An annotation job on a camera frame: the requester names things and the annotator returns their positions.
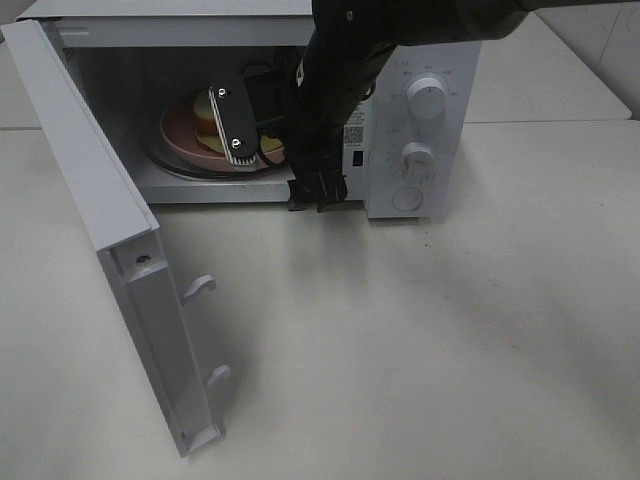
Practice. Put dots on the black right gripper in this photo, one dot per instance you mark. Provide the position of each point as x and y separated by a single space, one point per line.
316 110

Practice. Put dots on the round white door-release button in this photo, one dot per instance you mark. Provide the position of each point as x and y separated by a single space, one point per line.
408 199

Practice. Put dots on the white timer knob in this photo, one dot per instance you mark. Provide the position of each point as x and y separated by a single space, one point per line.
417 160

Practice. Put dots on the white bread sandwich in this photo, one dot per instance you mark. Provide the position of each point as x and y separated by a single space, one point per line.
206 127

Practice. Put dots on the pink round plate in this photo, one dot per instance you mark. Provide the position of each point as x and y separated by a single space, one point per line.
177 127

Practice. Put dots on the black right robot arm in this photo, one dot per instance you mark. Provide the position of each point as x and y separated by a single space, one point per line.
350 45

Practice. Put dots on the white warning label sticker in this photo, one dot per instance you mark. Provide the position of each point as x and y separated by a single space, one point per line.
357 129

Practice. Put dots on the upper white power knob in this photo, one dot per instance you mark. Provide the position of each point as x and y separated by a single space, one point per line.
427 96

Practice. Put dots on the white microwave oven body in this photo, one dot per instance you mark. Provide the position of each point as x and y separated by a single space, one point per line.
132 60

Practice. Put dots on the glass microwave turntable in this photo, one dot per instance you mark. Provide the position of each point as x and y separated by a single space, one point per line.
170 162

